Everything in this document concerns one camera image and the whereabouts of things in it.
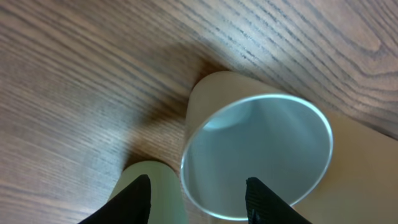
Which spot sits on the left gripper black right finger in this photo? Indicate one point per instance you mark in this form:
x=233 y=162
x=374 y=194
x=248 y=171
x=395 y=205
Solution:
x=264 y=206

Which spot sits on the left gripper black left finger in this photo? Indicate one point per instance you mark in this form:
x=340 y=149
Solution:
x=130 y=206

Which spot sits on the small mint green cup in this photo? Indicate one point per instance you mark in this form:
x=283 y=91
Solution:
x=167 y=205

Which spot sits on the small grey cup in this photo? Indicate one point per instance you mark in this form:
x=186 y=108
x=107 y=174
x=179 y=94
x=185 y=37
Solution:
x=239 y=127

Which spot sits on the tall beige cup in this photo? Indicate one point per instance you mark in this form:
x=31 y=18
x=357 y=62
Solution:
x=360 y=185

